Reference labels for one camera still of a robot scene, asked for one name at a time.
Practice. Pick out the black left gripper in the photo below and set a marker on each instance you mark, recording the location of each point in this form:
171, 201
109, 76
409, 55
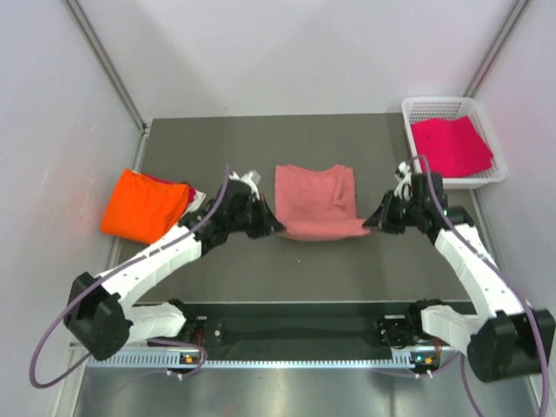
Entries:
268, 223

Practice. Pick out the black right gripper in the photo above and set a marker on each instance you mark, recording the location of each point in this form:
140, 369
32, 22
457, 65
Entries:
381, 217

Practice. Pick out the salmon pink t shirt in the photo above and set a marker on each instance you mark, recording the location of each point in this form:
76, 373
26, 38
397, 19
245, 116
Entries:
317, 206

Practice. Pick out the white t shirt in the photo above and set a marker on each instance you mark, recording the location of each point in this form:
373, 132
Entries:
196, 202

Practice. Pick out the orange t shirt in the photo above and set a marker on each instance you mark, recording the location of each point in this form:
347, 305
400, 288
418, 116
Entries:
143, 208

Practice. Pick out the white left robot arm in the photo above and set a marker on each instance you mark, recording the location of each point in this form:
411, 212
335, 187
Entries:
103, 312

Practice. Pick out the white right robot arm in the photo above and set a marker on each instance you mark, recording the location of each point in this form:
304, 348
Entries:
500, 341

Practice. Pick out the magenta t shirt in basket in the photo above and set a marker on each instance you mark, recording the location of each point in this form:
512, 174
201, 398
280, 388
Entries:
454, 148

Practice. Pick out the white plastic laundry basket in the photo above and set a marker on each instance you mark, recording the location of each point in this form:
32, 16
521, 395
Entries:
422, 108

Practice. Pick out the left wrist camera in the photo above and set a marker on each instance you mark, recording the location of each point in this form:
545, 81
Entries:
251, 178

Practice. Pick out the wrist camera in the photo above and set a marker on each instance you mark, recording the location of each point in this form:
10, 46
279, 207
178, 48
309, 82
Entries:
403, 175
251, 178

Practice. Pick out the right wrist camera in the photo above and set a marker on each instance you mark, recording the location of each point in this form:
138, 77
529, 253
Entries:
403, 175

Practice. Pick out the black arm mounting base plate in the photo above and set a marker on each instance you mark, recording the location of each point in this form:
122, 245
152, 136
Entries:
299, 330

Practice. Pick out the grey slotted cable duct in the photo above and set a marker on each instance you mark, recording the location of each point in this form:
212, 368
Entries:
178, 359

